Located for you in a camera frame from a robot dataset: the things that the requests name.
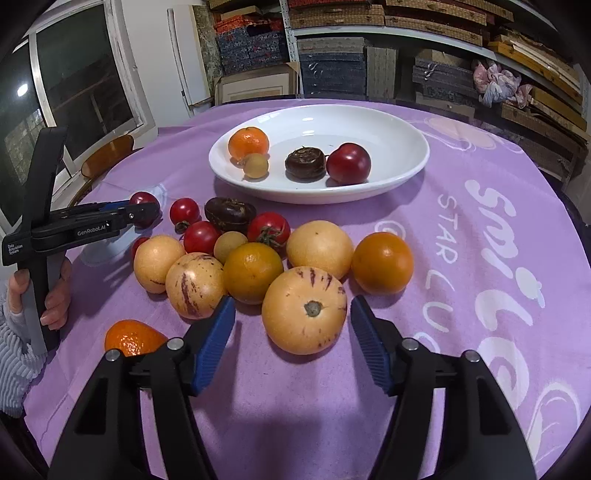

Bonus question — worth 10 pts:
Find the upright grey box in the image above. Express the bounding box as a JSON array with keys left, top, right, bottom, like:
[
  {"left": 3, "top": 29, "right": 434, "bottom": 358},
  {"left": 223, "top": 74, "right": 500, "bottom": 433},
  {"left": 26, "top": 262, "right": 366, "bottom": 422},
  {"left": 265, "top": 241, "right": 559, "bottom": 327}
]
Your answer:
[{"left": 367, "top": 46, "right": 399, "bottom": 100}]

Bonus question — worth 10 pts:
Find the large yellow pepino melon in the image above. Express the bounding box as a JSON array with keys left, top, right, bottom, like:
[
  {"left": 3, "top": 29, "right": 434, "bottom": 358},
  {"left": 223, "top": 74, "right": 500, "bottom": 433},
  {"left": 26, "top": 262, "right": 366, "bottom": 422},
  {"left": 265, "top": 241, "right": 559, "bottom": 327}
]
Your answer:
[{"left": 262, "top": 266, "right": 348, "bottom": 355}]

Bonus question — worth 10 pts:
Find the dark red plum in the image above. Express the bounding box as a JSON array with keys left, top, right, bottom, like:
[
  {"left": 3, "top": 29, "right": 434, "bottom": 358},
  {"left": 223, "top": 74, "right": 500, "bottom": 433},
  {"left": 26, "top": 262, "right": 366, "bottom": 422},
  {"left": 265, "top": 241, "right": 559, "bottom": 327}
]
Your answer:
[{"left": 326, "top": 143, "right": 372, "bottom": 185}]

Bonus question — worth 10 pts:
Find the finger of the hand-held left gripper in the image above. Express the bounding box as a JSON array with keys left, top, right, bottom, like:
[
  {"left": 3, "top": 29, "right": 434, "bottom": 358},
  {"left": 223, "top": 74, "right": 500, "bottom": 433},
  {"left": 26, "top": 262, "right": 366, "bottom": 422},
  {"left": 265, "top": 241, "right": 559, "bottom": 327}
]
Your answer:
[
  {"left": 55, "top": 200, "right": 132, "bottom": 219},
  {"left": 113, "top": 204, "right": 161, "bottom": 230}
]

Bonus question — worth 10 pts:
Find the purple printed tablecloth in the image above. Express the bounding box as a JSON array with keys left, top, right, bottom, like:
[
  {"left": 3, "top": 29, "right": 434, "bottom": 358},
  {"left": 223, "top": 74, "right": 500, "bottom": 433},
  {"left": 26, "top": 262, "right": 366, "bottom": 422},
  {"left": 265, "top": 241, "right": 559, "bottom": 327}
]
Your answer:
[{"left": 21, "top": 98, "right": 591, "bottom": 480}]

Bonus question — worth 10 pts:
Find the stack of wicker boxes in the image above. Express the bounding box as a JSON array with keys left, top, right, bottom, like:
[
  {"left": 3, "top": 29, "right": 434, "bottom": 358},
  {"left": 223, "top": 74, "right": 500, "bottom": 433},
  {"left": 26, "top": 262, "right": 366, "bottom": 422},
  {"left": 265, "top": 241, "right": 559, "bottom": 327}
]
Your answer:
[{"left": 286, "top": 0, "right": 513, "bottom": 47}]

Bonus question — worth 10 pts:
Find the purple striped pepino melon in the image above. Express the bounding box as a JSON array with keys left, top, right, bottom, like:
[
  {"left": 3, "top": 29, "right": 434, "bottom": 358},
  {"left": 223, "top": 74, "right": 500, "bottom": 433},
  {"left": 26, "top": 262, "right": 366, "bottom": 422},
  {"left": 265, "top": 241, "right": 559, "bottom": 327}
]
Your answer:
[{"left": 165, "top": 252, "right": 227, "bottom": 320}]

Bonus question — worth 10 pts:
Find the greenish orange tangerine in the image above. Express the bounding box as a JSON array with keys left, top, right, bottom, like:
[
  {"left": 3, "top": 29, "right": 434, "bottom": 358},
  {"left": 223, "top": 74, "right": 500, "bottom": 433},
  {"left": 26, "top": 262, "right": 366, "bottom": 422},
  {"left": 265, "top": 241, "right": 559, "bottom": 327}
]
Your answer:
[
  {"left": 351, "top": 232, "right": 414, "bottom": 295},
  {"left": 223, "top": 242, "right": 284, "bottom": 305}
]

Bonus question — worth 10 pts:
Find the tan longan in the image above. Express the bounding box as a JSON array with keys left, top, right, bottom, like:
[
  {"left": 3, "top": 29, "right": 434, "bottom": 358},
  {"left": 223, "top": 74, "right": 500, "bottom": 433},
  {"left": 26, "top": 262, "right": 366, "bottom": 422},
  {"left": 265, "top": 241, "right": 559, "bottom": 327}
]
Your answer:
[
  {"left": 243, "top": 154, "right": 269, "bottom": 180},
  {"left": 213, "top": 231, "right": 249, "bottom": 264}
]

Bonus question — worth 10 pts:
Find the wooden chair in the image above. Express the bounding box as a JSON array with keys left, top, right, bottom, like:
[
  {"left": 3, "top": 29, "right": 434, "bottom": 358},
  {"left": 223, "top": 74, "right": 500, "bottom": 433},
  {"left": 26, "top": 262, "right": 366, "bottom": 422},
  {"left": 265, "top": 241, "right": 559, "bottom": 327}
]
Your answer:
[{"left": 69, "top": 135, "right": 141, "bottom": 208}]

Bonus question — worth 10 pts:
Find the red cherry tomato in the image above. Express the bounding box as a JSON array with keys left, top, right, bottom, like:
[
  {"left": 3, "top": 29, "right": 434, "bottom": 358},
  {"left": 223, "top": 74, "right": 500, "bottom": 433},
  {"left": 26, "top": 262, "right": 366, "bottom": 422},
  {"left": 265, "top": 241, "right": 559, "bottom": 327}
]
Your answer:
[
  {"left": 129, "top": 191, "right": 161, "bottom": 229},
  {"left": 183, "top": 221, "right": 221, "bottom": 254},
  {"left": 169, "top": 198, "right": 201, "bottom": 234}
]

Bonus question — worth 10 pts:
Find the person's left hand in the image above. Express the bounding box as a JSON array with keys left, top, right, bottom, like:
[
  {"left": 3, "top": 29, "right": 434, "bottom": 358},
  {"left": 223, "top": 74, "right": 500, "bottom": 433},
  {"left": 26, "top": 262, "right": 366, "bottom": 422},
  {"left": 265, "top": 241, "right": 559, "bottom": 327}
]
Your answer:
[{"left": 8, "top": 257, "right": 73, "bottom": 330}]

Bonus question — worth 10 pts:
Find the stack of wooden frames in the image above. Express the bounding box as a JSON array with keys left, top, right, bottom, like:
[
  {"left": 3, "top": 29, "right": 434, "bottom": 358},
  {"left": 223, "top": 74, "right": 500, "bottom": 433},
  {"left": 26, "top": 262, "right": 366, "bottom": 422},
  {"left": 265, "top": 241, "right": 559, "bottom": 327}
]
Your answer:
[{"left": 485, "top": 28, "right": 589, "bottom": 153}]

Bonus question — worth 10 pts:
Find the bright orange mandarin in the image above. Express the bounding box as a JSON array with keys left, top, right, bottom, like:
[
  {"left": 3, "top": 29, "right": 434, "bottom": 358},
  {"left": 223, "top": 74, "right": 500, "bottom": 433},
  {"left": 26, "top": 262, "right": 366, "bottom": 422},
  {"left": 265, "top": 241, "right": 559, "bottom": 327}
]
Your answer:
[{"left": 105, "top": 319, "right": 168, "bottom": 357}]

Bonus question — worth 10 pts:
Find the red tomato with green calyx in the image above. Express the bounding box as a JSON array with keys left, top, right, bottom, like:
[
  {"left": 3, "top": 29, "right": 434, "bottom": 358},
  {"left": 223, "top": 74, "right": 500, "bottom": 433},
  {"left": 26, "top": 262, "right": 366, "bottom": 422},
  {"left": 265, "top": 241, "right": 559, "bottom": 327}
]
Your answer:
[{"left": 247, "top": 212, "right": 291, "bottom": 252}]

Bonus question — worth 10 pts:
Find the small mandarin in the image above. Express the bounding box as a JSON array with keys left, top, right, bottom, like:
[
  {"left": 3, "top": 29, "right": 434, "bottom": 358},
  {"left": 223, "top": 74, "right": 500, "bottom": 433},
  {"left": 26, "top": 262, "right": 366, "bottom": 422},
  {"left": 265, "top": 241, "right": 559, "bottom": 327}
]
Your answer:
[{"left": 228, "top": 127, "right": 270, "bottom": 160}]

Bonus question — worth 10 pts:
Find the white framed window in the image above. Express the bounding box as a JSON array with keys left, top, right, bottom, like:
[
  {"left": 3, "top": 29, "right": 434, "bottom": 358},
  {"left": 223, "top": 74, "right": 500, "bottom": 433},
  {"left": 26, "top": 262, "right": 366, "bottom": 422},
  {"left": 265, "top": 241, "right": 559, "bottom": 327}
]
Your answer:
[{"left": 0, "top": 18, "right": 153, "bottom": 227}]

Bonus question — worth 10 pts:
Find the pink cloth bundle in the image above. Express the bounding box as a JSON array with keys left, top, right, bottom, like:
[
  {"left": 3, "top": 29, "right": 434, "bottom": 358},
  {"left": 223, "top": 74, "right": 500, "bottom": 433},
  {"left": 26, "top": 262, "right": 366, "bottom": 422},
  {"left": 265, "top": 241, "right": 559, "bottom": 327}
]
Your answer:
[{"left": 473, "top": 60, "right": 534, "bottom": 108}]

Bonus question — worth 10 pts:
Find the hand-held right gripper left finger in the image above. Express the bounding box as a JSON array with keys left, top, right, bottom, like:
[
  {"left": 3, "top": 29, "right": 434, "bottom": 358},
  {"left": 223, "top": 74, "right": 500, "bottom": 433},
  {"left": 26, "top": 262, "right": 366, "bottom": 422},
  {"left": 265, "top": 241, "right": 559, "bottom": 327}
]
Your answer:
[{"left": 48, "top": 295, "right": 237, "bottom": 480}]

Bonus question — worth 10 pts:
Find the metal shelf rack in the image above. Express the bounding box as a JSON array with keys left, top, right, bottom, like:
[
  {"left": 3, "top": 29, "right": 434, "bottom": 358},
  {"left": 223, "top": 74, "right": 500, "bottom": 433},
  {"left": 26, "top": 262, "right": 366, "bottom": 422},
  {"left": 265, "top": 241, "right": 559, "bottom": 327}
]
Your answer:
[{"left": 279, "top": 0, "right": 591, "bottom": 162}]

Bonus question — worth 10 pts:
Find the stack of dark flat boxes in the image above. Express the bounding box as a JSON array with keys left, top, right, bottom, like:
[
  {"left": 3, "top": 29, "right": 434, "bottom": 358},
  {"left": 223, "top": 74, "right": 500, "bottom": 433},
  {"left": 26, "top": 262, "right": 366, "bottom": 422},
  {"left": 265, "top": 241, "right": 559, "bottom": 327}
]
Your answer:
[{"left": 413, "top": 48, "right": 481, "bottom": 118}]

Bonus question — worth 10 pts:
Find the plain yellow pepino melon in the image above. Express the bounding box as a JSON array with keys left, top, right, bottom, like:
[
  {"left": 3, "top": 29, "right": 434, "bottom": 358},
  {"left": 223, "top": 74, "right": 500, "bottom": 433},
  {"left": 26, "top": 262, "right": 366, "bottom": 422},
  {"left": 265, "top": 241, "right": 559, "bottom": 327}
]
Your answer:
[
  {"left": 286, "top": 220, "right": 355, "bottom": 280},
  {"left": 134, "top": 234, "right": 187, "bottom": 294}
]

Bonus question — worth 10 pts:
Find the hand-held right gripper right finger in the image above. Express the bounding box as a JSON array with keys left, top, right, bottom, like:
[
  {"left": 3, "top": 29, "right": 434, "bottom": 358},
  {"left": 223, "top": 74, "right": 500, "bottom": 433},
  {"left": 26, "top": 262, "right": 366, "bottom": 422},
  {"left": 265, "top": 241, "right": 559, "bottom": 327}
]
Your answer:
[{"left": 349, "top": 294, "right": 539, "bottom": 480}]

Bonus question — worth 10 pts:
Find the stack of dark grey boxes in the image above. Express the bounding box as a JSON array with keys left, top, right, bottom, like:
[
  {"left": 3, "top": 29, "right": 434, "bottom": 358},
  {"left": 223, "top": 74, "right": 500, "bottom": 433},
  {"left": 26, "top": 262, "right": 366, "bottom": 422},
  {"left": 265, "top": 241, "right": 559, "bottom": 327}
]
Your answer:
[{"left": 298, "top": 37, "right": 370, "bottom": 100}]

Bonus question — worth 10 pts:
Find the white oval plate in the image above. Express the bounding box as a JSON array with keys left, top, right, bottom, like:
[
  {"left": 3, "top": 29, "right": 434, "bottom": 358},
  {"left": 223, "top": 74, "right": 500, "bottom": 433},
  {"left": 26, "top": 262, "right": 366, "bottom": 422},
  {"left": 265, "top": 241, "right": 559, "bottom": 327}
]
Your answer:
[{"left": 209, "top": 105, "right": 430, "bottom": 205}]

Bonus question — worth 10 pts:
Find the stack of patterned blue boxes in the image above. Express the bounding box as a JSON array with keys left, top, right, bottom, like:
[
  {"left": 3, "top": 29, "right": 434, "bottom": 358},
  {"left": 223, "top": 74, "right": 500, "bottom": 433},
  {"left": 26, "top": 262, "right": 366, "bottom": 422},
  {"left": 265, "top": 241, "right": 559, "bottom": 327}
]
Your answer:
[{"left": 215, "top": 16, "right": 287, "bottom": 75}]

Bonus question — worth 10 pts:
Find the white door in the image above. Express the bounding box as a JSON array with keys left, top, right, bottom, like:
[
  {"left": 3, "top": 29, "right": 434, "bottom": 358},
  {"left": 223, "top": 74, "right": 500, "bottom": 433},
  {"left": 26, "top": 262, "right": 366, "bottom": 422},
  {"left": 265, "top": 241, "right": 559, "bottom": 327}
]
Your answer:
[{"left": 167, "top": 7, "right": 212, "bottom": 109}]

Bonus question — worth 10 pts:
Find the person's left forearm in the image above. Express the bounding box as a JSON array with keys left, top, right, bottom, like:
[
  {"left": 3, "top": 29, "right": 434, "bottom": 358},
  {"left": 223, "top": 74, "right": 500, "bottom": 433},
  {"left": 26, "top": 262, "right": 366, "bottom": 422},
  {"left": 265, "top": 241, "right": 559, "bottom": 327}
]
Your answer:
[{"left": 0, "top": 288, "right": 47, "bottom": 418}]

